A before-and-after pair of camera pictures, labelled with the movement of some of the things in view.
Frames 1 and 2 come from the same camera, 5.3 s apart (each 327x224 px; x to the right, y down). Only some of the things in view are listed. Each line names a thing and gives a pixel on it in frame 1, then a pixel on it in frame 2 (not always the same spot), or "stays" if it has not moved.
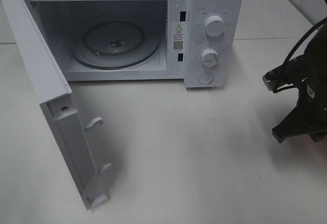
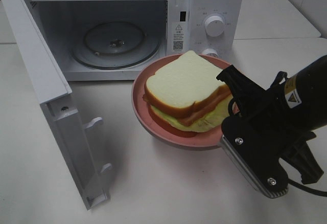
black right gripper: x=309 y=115 -> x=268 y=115
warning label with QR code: x=178 y=37 stays
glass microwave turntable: x=115 y=45 stays
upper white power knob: x=214 y=26 stays
